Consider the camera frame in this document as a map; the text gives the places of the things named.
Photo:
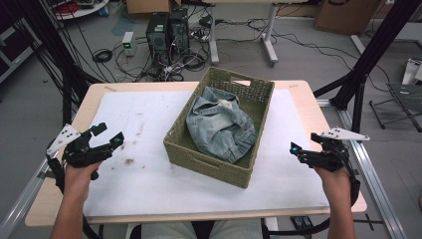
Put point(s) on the white power supply box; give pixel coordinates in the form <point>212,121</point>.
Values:
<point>128,43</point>

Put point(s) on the white desk frame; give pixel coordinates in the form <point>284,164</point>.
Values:
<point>269,46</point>

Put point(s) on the person's right hand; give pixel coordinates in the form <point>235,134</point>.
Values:
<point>336,186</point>

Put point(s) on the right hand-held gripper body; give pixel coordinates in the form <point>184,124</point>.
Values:
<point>328,156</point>

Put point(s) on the white plastic object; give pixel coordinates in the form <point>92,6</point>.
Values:
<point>411,71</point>

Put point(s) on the black metal stand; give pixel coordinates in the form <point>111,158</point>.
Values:
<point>54,49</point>
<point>375,49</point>

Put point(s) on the person's leg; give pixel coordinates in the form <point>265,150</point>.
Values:
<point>166,231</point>
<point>239,230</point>

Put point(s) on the black computer tower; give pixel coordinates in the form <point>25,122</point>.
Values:
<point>179,31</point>
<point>157,33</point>

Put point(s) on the person's left leg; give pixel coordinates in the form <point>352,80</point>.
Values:
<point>166,231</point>

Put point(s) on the person's left hand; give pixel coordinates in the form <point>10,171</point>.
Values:
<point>78,182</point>

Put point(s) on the round white table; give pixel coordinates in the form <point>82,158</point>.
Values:
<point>83,10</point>

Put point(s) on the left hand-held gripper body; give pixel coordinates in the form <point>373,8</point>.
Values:
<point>83,154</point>

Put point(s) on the aluminium rail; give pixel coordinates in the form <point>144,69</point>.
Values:
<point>368,172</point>
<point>20,205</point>

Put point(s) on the white foam mat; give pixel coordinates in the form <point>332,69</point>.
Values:
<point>139,189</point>

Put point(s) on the person's right leg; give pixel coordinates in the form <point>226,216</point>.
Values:
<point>239,230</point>

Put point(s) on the green woven basket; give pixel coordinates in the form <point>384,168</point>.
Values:
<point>212,167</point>

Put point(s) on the dark shelf unit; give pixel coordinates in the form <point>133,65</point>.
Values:
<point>13,46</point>

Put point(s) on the light blue denim skirt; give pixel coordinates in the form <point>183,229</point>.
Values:
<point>215,129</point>

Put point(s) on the large cardboard box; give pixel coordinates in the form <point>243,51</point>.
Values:
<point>345,18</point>

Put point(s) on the small cardboard box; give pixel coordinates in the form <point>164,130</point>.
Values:
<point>149,6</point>

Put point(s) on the grey tape strip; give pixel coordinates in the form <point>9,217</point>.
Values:
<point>44,175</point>

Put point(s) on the black folding stand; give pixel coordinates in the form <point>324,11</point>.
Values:
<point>406,96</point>

